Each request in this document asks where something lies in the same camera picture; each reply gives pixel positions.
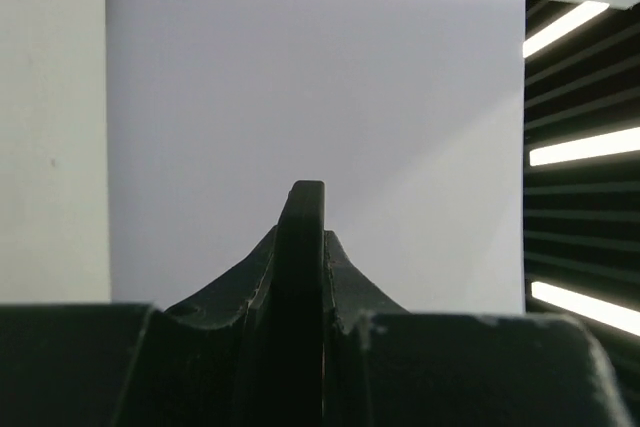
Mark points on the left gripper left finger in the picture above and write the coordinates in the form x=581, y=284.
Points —
x=129, y=364

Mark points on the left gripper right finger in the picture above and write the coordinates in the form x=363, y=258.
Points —
x=386, y=366

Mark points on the black smartphone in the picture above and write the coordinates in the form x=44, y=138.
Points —
x=296, y=337

